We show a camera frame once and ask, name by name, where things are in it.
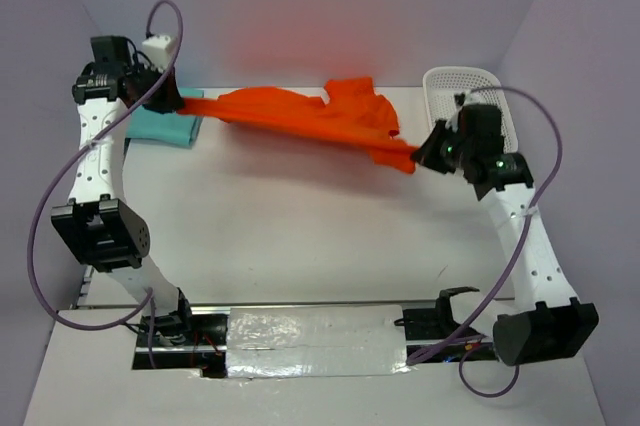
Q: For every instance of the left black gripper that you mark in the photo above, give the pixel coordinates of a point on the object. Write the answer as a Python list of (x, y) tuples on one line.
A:
[(170, 100)]

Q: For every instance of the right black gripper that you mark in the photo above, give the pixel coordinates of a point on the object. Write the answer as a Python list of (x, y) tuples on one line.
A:
[(428, 153)]

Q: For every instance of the light turquoise t-shirt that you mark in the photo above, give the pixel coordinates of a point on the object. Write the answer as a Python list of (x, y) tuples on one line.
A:
[(170, 129)]

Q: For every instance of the orange t-shirt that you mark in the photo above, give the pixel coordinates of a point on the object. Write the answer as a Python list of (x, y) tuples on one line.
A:
[(353, 114)]

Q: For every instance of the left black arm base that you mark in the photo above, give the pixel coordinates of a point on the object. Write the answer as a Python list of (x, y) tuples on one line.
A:
[(201, 349)]

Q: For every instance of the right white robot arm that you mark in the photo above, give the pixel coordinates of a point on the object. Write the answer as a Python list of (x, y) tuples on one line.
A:
[(547, 321)]

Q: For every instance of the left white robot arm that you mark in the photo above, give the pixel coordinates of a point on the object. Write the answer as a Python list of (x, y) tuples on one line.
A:
[(96, 223)]

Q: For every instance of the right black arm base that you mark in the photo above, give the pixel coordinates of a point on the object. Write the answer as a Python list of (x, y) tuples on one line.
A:
[(427, 323)]

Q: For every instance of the white plastic basket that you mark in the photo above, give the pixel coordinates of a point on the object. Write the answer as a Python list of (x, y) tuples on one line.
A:
[(442, 84)]

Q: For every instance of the silver foil tape sheet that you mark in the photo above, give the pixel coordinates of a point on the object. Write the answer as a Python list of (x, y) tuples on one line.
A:
[(340, 341)]

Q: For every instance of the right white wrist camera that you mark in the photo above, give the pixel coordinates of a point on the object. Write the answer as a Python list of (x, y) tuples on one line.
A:
[(461, 100)]

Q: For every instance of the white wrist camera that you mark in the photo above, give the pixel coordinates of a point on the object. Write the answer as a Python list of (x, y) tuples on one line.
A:
[(461, 100), (159, 49)]

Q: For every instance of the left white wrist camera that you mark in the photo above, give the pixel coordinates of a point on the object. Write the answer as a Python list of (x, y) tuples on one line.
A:
[(159, 49)]

